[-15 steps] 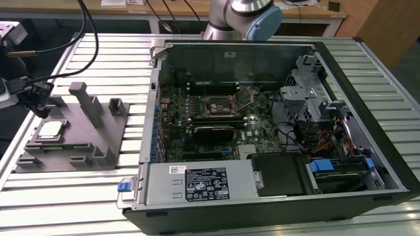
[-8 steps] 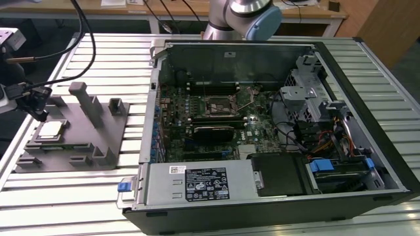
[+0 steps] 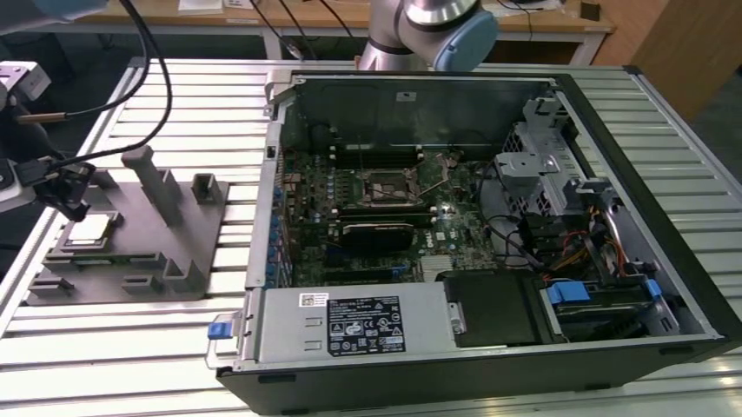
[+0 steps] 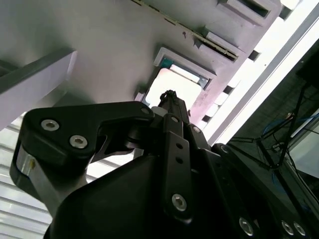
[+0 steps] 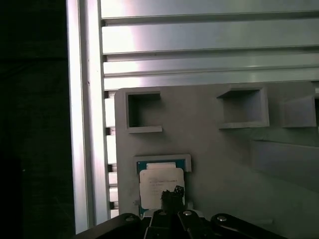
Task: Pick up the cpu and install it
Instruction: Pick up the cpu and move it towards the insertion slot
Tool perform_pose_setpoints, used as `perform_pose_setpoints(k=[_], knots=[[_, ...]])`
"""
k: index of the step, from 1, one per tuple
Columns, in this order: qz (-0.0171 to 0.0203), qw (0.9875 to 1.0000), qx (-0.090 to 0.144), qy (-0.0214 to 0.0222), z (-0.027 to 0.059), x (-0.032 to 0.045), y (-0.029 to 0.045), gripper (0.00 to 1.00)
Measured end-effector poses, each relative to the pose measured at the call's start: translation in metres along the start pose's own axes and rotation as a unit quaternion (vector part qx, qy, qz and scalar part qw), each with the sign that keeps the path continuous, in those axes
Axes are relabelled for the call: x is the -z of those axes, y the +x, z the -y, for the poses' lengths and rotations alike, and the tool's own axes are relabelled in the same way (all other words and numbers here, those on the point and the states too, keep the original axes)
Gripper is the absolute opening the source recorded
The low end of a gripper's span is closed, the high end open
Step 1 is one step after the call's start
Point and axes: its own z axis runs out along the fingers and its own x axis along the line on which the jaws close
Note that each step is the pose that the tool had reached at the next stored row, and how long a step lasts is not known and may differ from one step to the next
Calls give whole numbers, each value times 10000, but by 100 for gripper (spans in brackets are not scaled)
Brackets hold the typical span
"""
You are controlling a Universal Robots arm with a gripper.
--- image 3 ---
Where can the black plastic shroud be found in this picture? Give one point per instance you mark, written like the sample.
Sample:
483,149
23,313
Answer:
493,308

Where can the grey plastic bracket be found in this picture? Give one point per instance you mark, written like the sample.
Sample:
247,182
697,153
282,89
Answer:
591,187

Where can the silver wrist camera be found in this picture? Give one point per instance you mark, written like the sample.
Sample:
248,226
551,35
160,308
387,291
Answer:
23,80
8,191

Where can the silver metal drive cage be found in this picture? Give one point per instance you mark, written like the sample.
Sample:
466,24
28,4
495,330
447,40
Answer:
522,169

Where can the white case label sticker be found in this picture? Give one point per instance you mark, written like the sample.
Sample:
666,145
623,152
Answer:
406,97

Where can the white cardboard box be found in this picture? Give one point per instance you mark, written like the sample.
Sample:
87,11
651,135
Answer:
200,5

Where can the grey parts rack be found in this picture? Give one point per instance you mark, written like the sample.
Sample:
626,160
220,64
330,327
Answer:
134,243

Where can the silver power supply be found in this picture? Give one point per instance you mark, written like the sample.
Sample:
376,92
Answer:
278,330

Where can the silver CPU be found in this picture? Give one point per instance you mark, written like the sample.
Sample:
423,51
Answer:
90,230

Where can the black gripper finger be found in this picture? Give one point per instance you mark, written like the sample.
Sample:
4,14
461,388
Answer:
85,204
51,191

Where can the silver chipset heatsink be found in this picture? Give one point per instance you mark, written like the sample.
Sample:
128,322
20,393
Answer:
438,266

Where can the wooden cabinet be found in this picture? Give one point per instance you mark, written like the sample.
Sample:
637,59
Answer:
683,52

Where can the wooden desk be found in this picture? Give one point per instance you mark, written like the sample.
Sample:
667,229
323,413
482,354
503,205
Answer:
550,24

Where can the black PC case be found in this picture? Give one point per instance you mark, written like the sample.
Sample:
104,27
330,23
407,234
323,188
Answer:
406,386

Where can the green RAM stick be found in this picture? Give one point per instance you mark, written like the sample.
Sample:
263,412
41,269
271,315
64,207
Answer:
99,261

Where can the green motherboard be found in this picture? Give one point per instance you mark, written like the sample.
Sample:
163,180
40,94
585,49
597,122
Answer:
463,236

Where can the black graphics card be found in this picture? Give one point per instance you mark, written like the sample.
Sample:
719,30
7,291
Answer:
376,238

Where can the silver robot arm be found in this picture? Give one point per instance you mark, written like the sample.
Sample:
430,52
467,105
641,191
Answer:
394,48

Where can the hard disk in blue carrier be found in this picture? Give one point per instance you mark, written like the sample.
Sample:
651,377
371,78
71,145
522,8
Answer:
567,293

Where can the small dark box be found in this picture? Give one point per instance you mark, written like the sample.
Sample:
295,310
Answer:
590,12

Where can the RAM slot white latches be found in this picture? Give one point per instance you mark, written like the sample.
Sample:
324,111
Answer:
386,221
382,213
376,148
376,157

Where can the CPU socket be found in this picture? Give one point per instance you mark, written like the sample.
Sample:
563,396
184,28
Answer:
387,187

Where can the blue release latch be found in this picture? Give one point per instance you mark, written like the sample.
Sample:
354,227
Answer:
218,330

